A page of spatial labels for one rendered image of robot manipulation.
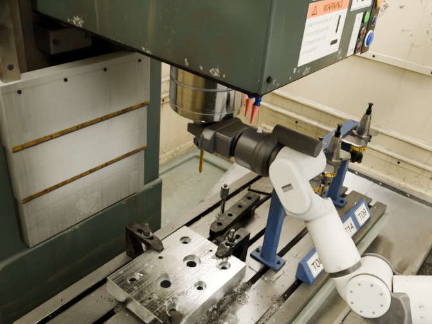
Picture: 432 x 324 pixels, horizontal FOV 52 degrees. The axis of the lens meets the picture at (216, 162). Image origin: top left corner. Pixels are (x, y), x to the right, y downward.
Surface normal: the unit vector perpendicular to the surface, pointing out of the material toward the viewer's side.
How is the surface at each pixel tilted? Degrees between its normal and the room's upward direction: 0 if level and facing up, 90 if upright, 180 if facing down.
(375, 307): 73
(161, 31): 90
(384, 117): 90
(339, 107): 90
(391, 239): 24
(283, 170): 84
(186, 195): 0
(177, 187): 0
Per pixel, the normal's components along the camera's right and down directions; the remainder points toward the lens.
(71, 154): 0.76, 0.39
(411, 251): -0.18, -0.64
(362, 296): -0.41, 0.15
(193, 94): -0.32, 0.47
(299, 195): -0.62, 0.26
